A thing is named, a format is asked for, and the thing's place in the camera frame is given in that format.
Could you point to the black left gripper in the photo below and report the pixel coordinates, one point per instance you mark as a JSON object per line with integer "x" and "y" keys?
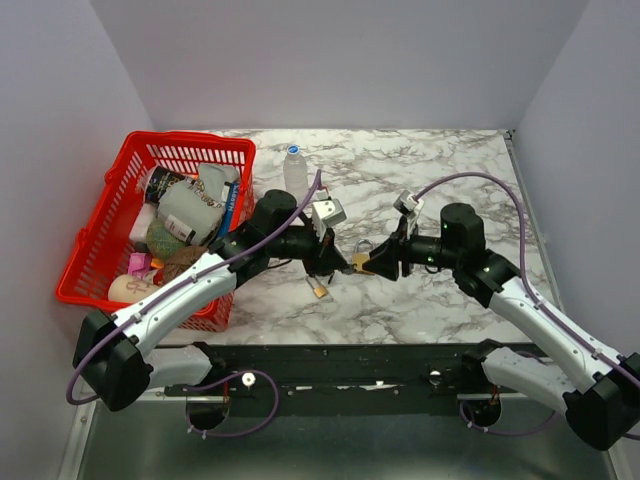
{"x": 328, "y": 260}

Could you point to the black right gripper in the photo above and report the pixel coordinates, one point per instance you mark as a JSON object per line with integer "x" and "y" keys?
{"x": 384, "y": 258}

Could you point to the small brass padlock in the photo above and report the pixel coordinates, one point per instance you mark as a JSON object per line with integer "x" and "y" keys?
{"x": 319, "y": 290}

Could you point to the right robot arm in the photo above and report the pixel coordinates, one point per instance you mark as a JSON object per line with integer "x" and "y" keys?
{"x": 591, "y": 384}

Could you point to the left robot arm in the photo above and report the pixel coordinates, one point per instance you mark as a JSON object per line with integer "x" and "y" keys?
{"x": 114, "y": 352}

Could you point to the clear water bottle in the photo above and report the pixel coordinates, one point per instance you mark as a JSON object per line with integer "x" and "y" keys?
{"x": 295, "y": 172}

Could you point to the blue tube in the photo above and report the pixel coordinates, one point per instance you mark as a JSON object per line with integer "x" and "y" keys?
{"x": 230, "y": 194}

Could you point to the grey crumpled bag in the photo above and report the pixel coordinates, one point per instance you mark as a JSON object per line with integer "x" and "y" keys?
{"x": 198, "y": 202}

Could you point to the brown round object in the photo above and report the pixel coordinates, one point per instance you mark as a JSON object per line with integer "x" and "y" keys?
{"x": 181, "y": 261}

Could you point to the white small bottle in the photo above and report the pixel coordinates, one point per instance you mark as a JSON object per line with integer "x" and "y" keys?
{"x": 179, "y": 229}

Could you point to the green round sponge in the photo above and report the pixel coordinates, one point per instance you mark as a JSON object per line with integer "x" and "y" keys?
{"x": 160, "y": 242}

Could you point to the pink small box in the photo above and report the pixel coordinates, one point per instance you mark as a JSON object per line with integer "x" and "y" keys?
{"x": 139, "y": 264}

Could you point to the red plastic basket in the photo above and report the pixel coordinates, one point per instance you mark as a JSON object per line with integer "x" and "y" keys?
{"x": 102, "y": 248}

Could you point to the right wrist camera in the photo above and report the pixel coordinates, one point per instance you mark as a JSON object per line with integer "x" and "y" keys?
{"x": 409, "y": 205}

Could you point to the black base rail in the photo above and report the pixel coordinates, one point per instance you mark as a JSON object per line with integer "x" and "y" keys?
{"x": 346, "y": 380}

